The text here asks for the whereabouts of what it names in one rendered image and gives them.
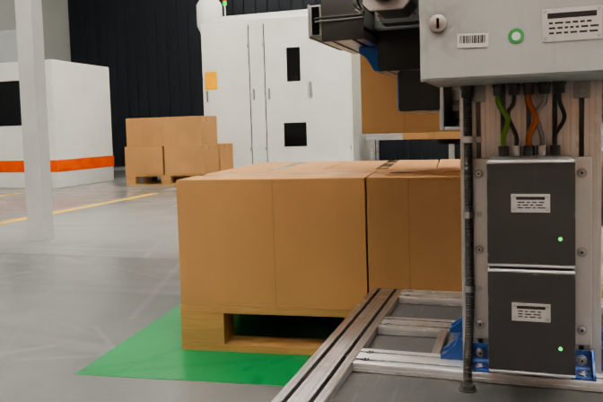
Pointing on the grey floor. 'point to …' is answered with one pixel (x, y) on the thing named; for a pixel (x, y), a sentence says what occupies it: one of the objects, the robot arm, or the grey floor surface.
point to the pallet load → (173, 149)
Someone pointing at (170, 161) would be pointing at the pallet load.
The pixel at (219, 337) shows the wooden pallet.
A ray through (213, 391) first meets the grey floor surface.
